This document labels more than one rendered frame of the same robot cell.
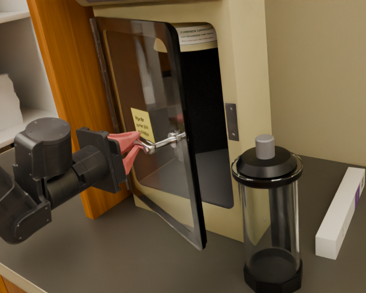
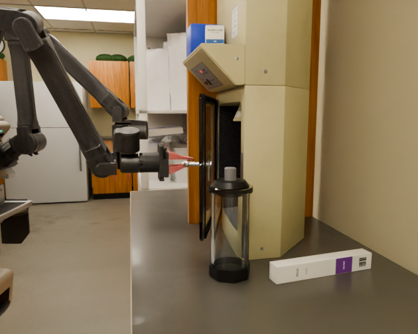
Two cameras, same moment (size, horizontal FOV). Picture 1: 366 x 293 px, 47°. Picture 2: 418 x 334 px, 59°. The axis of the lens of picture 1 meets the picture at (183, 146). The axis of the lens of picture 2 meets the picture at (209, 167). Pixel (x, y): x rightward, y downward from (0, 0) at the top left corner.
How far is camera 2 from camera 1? 64 cm
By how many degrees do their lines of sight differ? 38
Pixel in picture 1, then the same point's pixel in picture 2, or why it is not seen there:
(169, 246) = (204, 244)
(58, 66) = (192, 123)
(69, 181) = (133, 160)
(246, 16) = (261, 101)
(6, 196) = (94, 148)
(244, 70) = (254, 134)
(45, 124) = (130, 128)
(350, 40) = (399, 148)
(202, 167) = not seen: hidden behind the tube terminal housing
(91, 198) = (191, 209)
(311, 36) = (377, 143)
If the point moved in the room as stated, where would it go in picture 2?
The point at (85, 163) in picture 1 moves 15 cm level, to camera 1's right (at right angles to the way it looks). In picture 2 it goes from (146, 156) to (188, 160)
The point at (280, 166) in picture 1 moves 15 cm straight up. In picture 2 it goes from (226, 183) to (227, 118)
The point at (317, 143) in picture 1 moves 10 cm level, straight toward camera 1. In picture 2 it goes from (373, 236) to (353, 242)
